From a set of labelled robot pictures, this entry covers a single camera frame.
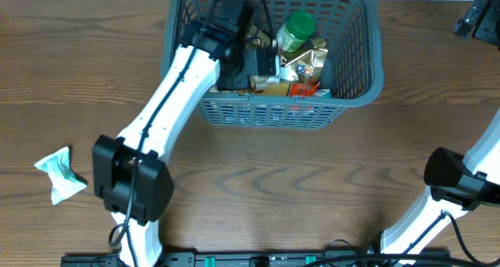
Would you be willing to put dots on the blue tissue pack box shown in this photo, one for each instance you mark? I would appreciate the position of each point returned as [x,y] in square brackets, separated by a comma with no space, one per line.
[322,93]

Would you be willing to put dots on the gold foil coffee bag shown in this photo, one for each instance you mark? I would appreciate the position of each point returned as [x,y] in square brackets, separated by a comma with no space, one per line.
[304,65]

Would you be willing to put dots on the spaghetti pasta packet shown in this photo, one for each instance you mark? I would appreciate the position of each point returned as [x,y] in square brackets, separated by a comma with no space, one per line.
[283,89]

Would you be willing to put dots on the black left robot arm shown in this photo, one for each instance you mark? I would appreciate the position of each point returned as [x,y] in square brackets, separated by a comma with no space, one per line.
[130,170]

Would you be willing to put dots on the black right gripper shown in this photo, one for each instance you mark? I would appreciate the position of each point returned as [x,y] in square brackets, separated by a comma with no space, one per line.
[476,19]

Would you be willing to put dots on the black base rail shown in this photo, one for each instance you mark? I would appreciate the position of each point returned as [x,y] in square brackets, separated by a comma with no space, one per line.
[191,259]

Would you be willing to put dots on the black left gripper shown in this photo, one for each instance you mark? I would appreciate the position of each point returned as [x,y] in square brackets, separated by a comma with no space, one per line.
[227,83]

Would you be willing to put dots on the brown white snack bag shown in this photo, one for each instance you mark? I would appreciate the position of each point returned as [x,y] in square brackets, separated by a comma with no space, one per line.
[265,80]

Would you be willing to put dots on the white packet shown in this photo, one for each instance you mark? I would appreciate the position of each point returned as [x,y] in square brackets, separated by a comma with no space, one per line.
[65,183]

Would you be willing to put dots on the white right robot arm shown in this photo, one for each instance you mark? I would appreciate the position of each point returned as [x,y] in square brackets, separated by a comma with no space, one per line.
[455,184]

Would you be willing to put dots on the green lid glass jar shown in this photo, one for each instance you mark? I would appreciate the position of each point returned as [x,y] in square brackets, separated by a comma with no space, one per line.
[295,31]

